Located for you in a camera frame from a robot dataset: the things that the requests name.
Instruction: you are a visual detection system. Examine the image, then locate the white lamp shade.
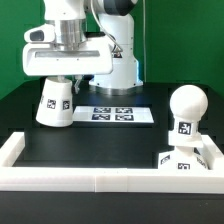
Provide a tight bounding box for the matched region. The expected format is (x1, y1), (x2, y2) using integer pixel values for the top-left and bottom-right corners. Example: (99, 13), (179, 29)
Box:
(36, 77), (73, 127)

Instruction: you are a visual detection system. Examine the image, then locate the white lamp bulb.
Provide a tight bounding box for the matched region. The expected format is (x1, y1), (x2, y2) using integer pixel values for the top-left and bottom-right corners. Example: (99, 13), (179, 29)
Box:
(170, 85), (208, 137)

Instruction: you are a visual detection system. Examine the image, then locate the white lamp base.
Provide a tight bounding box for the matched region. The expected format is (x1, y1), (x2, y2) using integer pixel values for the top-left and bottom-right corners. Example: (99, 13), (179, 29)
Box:
(158, 131), (208, 171)

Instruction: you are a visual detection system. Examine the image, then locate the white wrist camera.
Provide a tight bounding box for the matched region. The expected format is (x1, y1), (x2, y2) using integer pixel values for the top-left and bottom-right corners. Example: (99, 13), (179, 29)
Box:
(24, 24), (55, 43)

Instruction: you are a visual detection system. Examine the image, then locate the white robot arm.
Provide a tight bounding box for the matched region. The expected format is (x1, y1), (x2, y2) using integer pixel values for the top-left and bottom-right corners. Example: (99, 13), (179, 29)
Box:
(22, 0), (143, 95)

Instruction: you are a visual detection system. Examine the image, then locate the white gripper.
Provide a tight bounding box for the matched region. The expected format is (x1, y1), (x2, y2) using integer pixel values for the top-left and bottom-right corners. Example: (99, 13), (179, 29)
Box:
(22, 41), (113, 94)

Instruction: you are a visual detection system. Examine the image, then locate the white U-shaped fence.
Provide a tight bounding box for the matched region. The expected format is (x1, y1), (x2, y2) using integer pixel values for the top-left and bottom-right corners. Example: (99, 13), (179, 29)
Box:
(0, 132), (224, 194)

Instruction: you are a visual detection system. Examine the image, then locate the white marker sheet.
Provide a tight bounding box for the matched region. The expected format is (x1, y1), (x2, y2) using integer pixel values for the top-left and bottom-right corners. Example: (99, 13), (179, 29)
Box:
(73, 106), (154, 124)

